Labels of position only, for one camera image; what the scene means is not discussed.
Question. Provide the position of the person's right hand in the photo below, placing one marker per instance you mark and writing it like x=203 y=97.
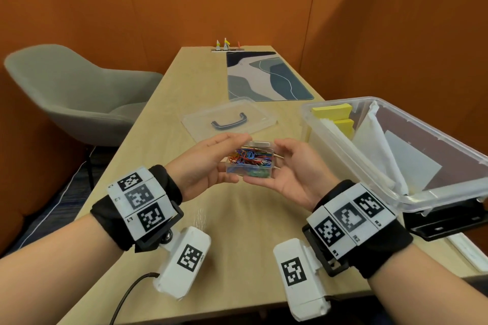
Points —
x=305 y=176

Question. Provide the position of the person's left hand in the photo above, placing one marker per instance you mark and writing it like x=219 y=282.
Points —
x=198 y=164

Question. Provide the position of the pile of coloured paper clips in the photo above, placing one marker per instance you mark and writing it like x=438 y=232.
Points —
x=248 y=159

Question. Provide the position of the small clear plastic case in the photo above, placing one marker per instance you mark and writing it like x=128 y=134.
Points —
x=263 y=144

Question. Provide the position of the yellow sticky note pad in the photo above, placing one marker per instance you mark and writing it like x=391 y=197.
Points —
x=345 y=128
x=331 y=111

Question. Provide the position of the clear plastic storage bin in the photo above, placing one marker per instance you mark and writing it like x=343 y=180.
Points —
x=438 y=199

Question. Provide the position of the person's left forearm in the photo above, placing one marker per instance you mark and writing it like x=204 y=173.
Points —
x=49 y=271

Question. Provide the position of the person's right forearm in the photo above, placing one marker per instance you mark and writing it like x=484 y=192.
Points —
x=427 y=294

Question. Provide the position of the patterned desk mat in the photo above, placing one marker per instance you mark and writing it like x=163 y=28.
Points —
x=267 y=77

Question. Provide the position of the clear plastic lid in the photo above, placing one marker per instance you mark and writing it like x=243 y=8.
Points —
x=259 y=115

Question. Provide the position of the white folded paper divider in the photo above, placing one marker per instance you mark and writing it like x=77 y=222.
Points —
x=377 y=138

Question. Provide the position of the black wristband with marker tags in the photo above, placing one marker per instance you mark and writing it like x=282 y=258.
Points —
x=110 y=222
x=385 y=252

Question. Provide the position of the white card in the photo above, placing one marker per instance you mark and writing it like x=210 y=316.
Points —
x=415 y=161

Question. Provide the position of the grey armchair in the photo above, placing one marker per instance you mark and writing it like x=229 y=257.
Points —
x=68 y=85

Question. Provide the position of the white flat strip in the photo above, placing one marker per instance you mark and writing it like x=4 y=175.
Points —
x=469 y=252

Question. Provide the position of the white wrist camera unit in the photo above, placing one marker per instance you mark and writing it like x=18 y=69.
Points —
x=183 y=271
x=305 y=294

